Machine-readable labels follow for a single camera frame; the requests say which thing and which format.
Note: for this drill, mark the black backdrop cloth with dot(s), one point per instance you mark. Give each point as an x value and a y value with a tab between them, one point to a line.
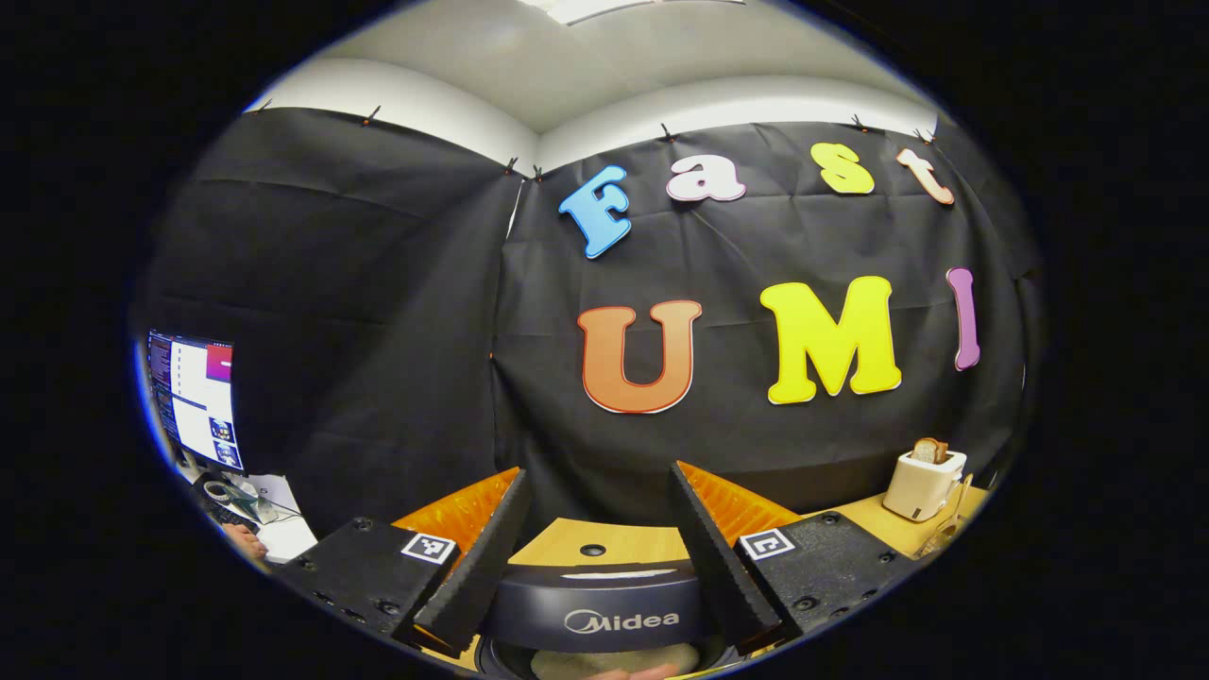
425	331

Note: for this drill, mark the ceiling light panel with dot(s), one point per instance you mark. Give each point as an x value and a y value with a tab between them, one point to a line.
623	8

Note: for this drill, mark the black silver rice cooker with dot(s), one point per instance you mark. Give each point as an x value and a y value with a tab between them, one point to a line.
604	600

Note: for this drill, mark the white side table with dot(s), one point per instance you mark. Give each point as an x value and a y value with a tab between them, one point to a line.
283	529

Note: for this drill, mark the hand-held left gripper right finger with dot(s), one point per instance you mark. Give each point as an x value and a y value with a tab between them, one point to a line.
723	567

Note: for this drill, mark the wooden spoon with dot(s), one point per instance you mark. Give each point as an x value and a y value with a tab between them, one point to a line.
963	501

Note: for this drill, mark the computer monitor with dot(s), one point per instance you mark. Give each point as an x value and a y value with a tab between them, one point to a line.
198	397

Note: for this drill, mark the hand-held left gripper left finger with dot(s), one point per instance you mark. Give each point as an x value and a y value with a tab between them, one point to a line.
472	567

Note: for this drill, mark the brown bread slice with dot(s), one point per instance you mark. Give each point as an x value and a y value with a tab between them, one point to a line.
930	450

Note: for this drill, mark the grey tape roll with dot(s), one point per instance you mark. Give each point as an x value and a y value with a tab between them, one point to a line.
219	491

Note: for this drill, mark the white toaster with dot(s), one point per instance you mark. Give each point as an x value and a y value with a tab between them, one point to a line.
921	486

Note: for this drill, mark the clear chopstick holder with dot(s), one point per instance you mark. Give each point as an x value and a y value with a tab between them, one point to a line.
945	540

